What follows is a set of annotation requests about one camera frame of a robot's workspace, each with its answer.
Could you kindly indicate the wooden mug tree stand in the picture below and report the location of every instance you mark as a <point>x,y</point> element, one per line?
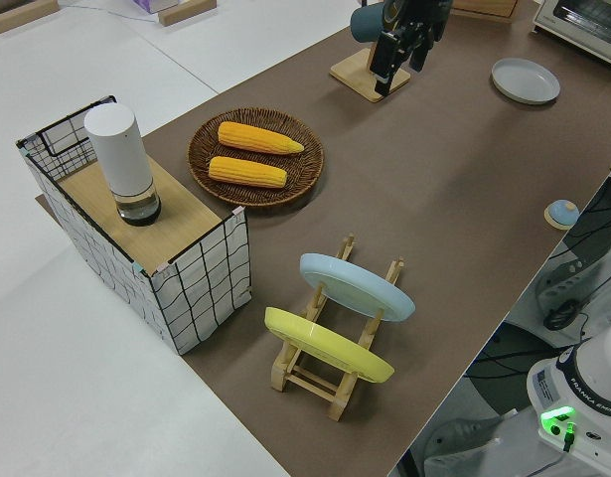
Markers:
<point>354,74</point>

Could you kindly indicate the gray plastic cover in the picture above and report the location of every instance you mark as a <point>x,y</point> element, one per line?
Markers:
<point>459,442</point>

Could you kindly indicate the white perforated metal bracket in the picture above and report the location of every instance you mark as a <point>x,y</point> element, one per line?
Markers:
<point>558,283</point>

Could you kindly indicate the yellow plate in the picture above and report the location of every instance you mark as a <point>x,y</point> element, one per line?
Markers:
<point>325,343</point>

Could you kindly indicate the pink clip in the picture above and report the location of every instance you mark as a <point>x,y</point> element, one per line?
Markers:
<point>238,213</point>
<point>162,269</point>

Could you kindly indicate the yellow corn cob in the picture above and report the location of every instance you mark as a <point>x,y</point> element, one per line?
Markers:
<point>258,138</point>
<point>245,172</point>

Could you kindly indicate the light blue plate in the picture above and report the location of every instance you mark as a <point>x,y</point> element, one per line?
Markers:
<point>357,288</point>

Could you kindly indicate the brown table mat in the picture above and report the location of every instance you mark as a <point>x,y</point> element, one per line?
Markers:
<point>434,199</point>

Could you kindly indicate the wooden dish rack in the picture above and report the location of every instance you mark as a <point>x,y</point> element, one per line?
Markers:
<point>310,382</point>

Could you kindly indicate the purple tissue box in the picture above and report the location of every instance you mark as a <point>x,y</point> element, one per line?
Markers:
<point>153,5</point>

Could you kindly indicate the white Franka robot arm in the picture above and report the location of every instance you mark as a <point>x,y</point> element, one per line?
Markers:
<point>583,397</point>

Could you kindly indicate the long wooden block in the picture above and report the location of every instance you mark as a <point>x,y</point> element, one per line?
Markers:
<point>22,14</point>

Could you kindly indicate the gray round plate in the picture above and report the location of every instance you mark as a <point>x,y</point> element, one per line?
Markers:
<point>526,80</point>

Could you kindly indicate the teal mug with yellow inside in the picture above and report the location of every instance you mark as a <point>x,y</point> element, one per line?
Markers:
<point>364,22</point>

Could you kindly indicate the round brown wicker basket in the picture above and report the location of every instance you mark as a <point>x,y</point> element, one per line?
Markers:
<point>305,174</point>

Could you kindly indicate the light wooden box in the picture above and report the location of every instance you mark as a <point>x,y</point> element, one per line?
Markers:
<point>489,9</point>

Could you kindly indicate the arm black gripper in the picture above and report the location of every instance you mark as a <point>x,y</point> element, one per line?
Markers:
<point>424,15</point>

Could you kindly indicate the small blue round puck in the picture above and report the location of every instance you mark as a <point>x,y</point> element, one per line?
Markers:
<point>562,212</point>

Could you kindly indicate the cream toaster oven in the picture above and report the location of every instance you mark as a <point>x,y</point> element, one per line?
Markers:
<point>583,25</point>

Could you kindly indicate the wooden basket lid board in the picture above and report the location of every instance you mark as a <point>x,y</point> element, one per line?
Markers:
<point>181,218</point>

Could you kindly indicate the short wooden block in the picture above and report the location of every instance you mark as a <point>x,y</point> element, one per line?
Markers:
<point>186,11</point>

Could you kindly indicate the white cylinder with glass base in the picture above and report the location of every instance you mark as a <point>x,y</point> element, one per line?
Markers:
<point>121,159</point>

